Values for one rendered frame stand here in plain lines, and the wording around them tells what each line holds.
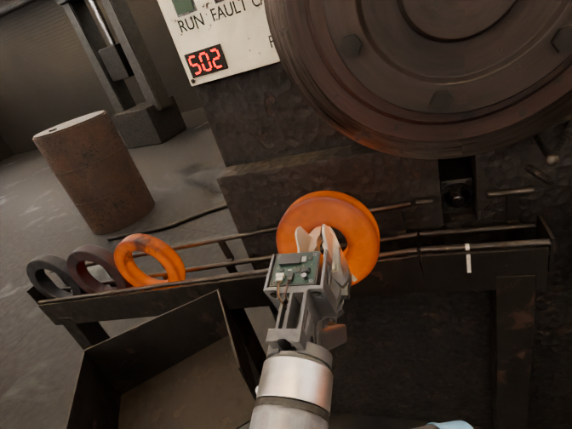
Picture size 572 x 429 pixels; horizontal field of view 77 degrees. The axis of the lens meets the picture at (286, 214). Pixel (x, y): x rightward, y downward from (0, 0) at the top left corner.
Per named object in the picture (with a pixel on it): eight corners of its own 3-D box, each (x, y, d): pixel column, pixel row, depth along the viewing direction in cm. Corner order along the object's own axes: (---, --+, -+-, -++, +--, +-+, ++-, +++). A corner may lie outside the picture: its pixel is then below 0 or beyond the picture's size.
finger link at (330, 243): (335, 199, 49) (328, 254, 43) (346, 227, 53) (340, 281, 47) (313, 202, 51) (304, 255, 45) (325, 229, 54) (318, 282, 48)
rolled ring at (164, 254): (100, 259, 93) (109, 250, 95) (154, 306, 97) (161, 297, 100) (136, 228, 83) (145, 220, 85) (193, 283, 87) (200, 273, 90)
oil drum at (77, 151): (120, 203, 361) (70, 117, 319) (168, 196, 339) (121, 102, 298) (77, 237, 313) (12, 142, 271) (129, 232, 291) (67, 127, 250)
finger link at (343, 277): (351, 246, 49) (346, 305, 43) (353, 253, 50) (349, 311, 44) (317, 248, 50) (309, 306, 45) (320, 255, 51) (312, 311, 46)
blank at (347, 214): (261, 225, 59) (254, 235, 56) (335, 168, 52) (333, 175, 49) (323, 294, 61) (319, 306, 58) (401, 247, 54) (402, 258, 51)
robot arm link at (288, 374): (338, 422, 37) (266, 415, 40) (341, 376, 40) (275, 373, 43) (317, 398, 32) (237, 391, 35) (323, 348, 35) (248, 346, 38)
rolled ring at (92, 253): (94, 244, 90) (103, 237, 92) (53, 259, 98) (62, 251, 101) (140, 297, 97) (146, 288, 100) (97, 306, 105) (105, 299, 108)
